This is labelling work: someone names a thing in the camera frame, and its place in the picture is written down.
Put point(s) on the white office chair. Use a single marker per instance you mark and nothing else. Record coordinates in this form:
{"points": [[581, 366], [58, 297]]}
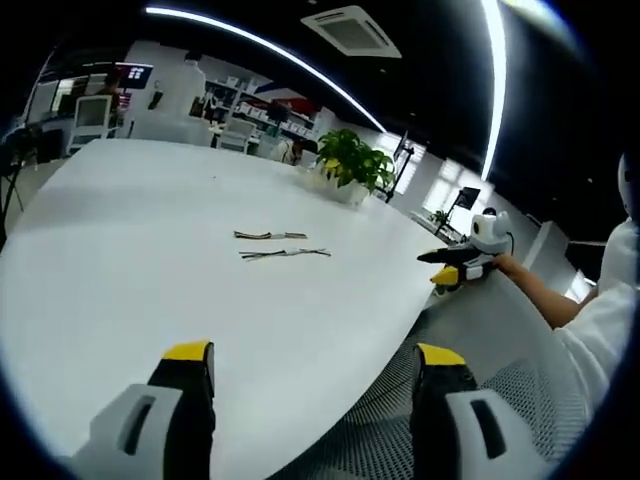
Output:
{"points": [[236, 134], [91, 122]]}

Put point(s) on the ceiling air conditioner vent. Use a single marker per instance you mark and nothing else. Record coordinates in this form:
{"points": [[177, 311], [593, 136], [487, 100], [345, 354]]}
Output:
{"points": [[352, 31]]}

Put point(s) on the person's right hand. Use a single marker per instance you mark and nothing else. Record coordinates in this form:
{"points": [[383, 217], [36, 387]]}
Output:
{"points": [[507, 262]]}

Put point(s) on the grey mesh office chair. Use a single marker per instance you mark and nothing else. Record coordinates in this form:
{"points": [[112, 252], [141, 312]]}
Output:
{"points": [[500, 325]]}

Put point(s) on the person's white shirt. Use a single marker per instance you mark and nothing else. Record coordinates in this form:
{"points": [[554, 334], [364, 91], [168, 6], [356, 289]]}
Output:
{"points": [[610, 310]]}

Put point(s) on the small black monitor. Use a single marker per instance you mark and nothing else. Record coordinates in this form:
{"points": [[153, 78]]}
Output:
{"points": [[466, 199]]}

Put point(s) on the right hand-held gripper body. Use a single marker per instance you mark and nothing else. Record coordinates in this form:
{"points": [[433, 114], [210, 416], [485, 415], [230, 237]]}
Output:
{"points": [[490, 230]]}

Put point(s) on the white worn device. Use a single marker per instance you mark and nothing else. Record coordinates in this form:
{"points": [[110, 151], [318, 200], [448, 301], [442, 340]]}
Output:
{"points": [[631, 187]]}

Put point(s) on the black tripod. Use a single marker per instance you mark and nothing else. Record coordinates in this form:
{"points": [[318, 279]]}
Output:
{"points": [[12, 170]]}

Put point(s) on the long curved ceiling light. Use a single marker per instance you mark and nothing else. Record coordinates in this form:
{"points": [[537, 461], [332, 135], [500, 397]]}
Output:
{"points": [[280, 52]]}

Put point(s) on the green potted plant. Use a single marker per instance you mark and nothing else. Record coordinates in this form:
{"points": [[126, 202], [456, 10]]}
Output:
{"points": [[357, 160]]}

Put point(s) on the clear plastic container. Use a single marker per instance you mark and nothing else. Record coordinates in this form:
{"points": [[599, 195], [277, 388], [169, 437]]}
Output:
{"points": [[317, 181]]}

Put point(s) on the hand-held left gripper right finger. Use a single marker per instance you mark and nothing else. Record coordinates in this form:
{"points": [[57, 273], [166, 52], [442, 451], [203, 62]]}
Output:
{"points": [[435, 425]]}

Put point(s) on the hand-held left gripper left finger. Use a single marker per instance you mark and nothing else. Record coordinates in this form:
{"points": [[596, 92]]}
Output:
{"points": [[190, 425]]}

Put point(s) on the wall screen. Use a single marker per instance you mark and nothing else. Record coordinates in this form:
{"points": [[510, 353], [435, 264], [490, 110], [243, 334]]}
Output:
{"points": [[134, 75]]}

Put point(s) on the monitor on black stand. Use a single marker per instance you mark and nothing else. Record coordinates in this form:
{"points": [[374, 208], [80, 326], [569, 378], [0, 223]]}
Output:
{"points": [[406, 160]]}

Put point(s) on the straight ceiling light strip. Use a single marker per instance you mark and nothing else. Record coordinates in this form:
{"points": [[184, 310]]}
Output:
{"points": [[496, 85]]}

